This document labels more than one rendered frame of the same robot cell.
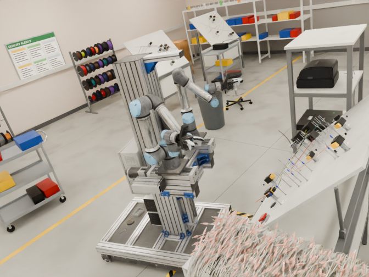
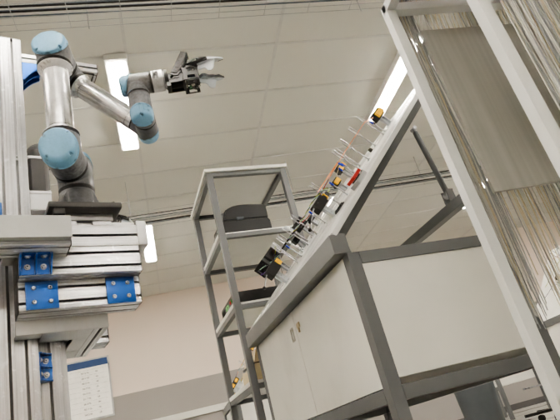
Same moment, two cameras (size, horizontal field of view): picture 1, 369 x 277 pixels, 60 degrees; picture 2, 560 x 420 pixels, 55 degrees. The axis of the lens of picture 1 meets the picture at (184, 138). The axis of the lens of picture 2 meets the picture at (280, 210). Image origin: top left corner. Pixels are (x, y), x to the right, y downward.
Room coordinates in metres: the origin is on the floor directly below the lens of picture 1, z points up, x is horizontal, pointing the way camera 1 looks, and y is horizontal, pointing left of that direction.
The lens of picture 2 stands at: (1.01, 1.24, 0.31)
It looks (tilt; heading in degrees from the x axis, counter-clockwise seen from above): 24 degrees up; 297
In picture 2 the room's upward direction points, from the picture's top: 15 degrees counter-clockwise
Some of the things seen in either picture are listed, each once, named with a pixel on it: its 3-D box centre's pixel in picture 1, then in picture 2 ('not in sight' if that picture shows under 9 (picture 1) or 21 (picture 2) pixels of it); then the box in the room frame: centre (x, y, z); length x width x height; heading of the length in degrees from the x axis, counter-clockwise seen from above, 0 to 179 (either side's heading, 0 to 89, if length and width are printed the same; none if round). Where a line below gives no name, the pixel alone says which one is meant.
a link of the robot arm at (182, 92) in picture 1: (183, 96); not in sight; (2.88, -0.08, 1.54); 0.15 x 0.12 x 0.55; 178
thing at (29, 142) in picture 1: (23, 177); not in sight; (4.03, 2.33, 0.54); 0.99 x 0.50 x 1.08; 126
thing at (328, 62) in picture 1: (317, 73); (240, 227); (2.58, -1.23, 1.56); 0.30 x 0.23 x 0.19; 51
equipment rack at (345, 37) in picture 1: (328, 134); (269, 333); (2.62, -1.34, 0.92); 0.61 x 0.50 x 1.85; 140
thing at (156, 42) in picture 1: (162, 72); not in sight; (7.16, 0.13, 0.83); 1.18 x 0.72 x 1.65; 133
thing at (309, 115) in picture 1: (319, 120); (255, 303); (2.61, -1.26, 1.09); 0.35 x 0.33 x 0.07; 140
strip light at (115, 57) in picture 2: not in sight; (123, 107); (3.67, -1.58, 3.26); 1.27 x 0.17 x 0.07; 133
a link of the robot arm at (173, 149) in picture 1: (174, 147); (142, 111); (2.02, 0.08, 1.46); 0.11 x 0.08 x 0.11; 127
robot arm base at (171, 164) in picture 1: (171, 160); (77, 204); (2.30, 0.15, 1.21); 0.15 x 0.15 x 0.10
